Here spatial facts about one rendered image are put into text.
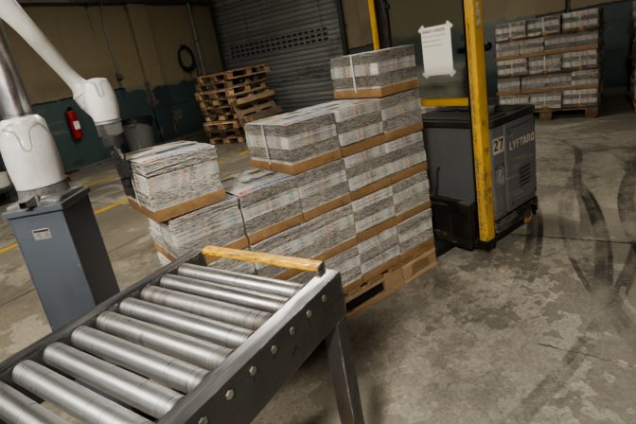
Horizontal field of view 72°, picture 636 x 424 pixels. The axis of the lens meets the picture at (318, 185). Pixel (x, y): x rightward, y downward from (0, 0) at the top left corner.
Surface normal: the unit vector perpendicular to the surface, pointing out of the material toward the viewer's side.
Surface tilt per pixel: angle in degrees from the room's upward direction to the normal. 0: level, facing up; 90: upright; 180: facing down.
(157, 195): 90
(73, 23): 90
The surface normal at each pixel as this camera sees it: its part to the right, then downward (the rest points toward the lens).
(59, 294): 0.04, 0.28
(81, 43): 0.83, 0.02
